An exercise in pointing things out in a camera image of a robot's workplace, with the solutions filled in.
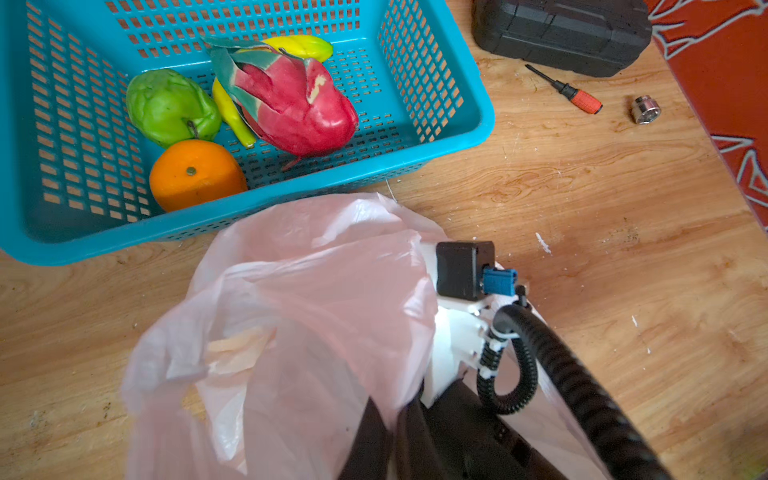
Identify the yellow banana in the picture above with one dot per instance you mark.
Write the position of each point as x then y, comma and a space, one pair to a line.
302, 46

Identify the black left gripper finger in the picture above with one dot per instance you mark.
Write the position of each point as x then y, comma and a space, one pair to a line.
369, 456

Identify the orange fruit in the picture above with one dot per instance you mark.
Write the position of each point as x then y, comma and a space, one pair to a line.
193, 172

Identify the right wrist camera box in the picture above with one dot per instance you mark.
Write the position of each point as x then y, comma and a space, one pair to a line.
467, 281

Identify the green pear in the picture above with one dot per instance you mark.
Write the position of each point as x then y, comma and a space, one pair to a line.
167, 108

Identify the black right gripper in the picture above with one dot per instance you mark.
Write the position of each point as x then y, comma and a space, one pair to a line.
458, 438

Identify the black plastic tool case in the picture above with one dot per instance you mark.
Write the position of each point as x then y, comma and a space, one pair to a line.
596, 38

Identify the red dragon fruit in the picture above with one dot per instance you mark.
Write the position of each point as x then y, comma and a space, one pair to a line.
289, 102

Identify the white plastic bag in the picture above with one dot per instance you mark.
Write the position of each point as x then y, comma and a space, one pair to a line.
294, 318

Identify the red handled screwdriver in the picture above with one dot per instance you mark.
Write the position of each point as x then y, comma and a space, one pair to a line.
579, 98

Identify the chrome socket bit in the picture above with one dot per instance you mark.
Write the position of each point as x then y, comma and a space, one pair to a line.
645, 110

